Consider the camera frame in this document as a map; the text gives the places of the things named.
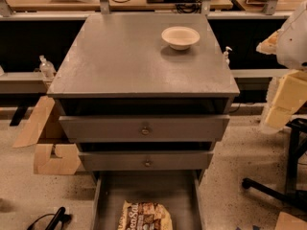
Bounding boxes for grey middle drawer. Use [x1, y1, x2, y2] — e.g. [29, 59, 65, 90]
[80, 150, 213, 171]

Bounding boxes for wooden back workbench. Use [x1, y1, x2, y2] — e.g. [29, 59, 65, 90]
[1, 0, 233, 15]

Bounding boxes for cardboard piece bottom right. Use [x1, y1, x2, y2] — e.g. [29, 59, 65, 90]
[274, 212, 307, 230]

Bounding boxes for clear plastic bottle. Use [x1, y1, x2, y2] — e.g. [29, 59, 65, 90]
[39, 56, 56, 80]

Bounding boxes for grey open bottom drawer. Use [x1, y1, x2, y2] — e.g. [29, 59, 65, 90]
[90, 171, 205, 230]

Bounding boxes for grey top drawer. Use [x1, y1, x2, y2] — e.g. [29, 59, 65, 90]
[59, 115, 229, 143]

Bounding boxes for black cable on floor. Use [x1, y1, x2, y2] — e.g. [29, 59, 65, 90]
[26, 206, 73, 230]

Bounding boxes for white pump bottle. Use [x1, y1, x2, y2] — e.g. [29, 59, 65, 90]
[223, 46, 232, 65]

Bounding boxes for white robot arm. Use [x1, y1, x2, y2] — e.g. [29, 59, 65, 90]
[256, 1, 307, 134]

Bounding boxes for brown cardboard box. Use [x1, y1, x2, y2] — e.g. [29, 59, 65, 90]
[13, 96, 81, 175]

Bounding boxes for brown chip bag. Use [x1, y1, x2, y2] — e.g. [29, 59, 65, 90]
[117, 201, 173, 230]

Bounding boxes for white bowl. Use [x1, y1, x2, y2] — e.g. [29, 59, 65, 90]
[161, 26, 201, 51]

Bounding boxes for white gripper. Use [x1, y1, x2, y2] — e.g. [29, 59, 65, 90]
[256, 31, 307, 133]

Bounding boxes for black chair base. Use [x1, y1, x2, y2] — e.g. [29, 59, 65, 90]
[242, 118, 307, 212]

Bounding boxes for grey drawer cabinet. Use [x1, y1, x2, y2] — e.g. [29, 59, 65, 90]
[46, 12, 241, 184]

